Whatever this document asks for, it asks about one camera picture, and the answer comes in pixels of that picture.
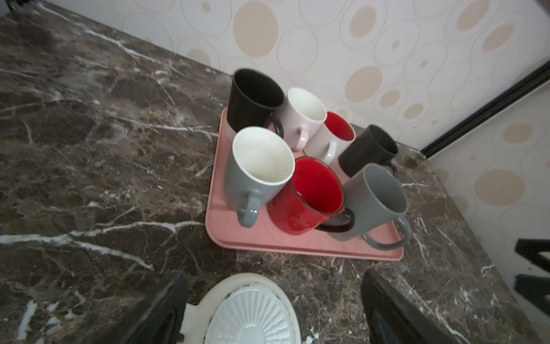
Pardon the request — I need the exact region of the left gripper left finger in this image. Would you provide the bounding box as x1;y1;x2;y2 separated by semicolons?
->
95;270;189;343

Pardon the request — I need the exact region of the pink mug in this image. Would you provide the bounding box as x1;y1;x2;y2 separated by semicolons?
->
275;87;327;152

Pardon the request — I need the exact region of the grey mug white interior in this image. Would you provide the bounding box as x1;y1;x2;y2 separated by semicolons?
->
223;126;295;228

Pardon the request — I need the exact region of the white mug front row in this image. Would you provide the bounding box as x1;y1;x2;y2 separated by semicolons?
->
303;111;356;165

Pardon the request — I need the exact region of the black mug white base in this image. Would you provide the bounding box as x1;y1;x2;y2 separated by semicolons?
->
227;68;285;137

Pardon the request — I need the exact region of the dark grey mug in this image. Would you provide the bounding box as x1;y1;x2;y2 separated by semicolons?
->
318;163;412;251

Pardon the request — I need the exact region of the pink rectangular tray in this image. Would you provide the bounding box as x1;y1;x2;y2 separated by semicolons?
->
205;108;404;261

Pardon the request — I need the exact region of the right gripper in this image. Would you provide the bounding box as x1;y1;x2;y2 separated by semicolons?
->
513;237;550;319

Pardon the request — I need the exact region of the red mug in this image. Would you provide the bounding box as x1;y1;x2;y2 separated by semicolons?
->
267;156;355;235

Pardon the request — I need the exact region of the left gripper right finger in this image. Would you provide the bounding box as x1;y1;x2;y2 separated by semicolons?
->
361;269;457;343

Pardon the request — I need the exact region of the white ribbed mug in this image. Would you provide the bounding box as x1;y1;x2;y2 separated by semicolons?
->
180;273;302;343

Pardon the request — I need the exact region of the black mug white rim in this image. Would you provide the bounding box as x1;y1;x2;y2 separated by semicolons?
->
338;125;399;178

